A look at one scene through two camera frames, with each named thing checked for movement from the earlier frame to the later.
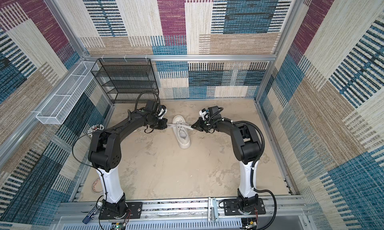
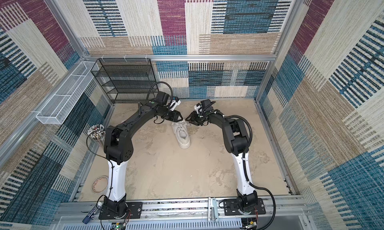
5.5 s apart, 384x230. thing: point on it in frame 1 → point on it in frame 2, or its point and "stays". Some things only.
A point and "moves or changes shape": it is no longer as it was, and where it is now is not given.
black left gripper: [163, 125] → [175, 114]
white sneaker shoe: [182, 133] stays
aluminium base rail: [83, 214] stays
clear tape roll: [97, 186] stays
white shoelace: [179, 125] moves or changes shape
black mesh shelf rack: [127, 80] stays
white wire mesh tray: [56, 110] stays
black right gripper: [199, 124] → [193, 119]
